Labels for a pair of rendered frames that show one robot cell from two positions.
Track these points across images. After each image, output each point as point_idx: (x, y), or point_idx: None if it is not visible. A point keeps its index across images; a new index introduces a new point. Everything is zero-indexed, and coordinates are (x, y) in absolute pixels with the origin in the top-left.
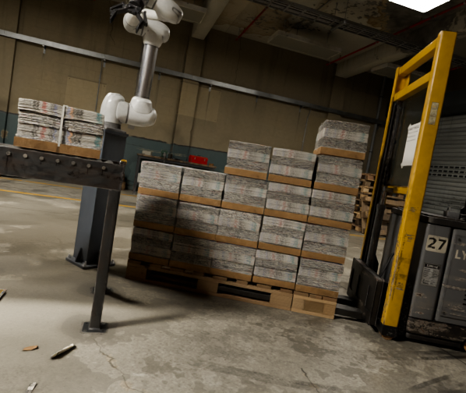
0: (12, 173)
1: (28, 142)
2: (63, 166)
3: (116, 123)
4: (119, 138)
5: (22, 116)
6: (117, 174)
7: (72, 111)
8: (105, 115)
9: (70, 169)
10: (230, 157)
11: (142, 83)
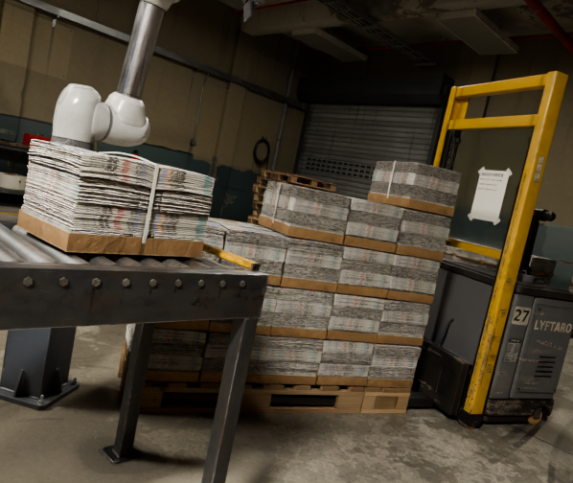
0: (101, 320)
1: (94, 241)
2: (185, 291)
3: (90, 143)
4: None
5: (86, 191)
6: (258, 290)
7: (169, 174)
8: (72, 127)
9: (195, 295)
10: (297, 213)
11: (136, 73)
